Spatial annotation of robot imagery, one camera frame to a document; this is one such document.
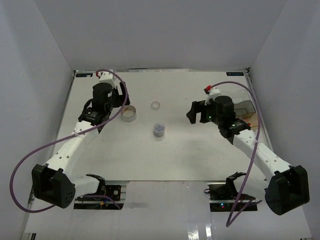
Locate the large clear tape roll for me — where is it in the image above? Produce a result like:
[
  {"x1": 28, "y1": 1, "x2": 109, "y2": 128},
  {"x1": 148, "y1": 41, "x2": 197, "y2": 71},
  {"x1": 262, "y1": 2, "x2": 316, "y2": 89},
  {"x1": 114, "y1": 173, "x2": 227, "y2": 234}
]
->
[{"x1": 120, "y1": 105, "x2": 137, "y2": 123}]

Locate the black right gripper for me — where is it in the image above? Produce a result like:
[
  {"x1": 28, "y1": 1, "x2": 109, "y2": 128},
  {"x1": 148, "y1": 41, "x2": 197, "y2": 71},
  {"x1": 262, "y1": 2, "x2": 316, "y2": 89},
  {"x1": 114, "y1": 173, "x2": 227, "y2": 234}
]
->
[{"x1": 186, "y1": 100, "x2": 223, "y2": 126}]

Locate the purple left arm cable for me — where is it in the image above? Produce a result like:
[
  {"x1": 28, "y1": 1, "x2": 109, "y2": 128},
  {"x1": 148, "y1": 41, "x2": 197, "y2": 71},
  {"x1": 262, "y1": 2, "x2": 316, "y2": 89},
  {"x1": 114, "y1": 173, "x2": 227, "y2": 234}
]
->
[{"x1": 9, "y1": 69, "x2": 129, "y2": 213}]

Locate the clear tiered desk organizer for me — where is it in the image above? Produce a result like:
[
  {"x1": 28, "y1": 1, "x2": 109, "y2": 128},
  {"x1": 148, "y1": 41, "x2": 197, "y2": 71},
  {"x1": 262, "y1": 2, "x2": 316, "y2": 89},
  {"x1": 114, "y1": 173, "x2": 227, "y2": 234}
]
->
[{"x1": 231, "y1": 89, "x2": 258, "y2": 132}]

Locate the clear cup of paperclips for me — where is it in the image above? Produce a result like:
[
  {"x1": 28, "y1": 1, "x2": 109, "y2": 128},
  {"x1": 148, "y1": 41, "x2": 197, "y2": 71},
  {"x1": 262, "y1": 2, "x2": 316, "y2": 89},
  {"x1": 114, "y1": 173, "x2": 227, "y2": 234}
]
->
[{"x1": 153, "y1": 122, "x2": 166, "y2": 138}]

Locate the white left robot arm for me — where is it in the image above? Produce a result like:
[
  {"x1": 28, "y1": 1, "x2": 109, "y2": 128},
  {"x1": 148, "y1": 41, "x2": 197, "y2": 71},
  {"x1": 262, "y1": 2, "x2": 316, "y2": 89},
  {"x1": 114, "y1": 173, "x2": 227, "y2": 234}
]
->
[{"x1": 31, "y1": 82, "x2": 130, "y2": 209}]

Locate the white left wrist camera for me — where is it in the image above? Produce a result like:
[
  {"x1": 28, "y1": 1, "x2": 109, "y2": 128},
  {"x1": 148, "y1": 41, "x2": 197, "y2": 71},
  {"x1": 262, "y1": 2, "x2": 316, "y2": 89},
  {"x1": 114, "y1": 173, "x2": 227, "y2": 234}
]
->
[{"x1": 96, "y1": 71, "x2": 116, "y2": 85}]

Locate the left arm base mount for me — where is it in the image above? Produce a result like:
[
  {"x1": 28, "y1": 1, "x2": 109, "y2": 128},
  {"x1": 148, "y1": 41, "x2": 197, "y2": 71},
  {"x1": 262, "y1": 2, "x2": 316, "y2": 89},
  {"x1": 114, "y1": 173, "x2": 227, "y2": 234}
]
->
[{"x1": 73, "y1": 184, "x2": 126, "y2": 210}]

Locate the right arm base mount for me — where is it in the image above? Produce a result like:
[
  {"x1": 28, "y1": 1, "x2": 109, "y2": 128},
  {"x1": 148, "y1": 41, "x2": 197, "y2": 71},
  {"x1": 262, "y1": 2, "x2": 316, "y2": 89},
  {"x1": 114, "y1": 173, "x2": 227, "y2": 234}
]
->
[{"x1": 204, "y1": 182, "x2": 258, "y2": 213}]

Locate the small clear tape roll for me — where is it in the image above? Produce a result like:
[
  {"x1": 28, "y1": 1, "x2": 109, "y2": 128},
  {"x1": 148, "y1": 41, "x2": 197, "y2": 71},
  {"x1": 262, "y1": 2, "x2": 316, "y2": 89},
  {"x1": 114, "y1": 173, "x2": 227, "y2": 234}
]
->
[{"x1": 151, "y1": 101, "x2": 161, "y2": 111}]

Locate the blue label sticker right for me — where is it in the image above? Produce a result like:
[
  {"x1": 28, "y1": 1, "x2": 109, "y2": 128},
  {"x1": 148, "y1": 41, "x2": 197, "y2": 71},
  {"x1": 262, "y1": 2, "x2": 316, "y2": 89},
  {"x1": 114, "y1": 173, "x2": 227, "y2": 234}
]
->
[{"x1": 226, "y1": 72, "x2": 244, "y2": 77}]

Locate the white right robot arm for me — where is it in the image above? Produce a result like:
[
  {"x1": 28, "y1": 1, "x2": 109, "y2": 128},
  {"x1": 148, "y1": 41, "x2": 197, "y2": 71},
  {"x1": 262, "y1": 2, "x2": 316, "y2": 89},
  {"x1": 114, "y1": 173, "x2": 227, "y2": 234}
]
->
[{"x1": 186, "y1": 95, "x2": 310, "y2": 216}]

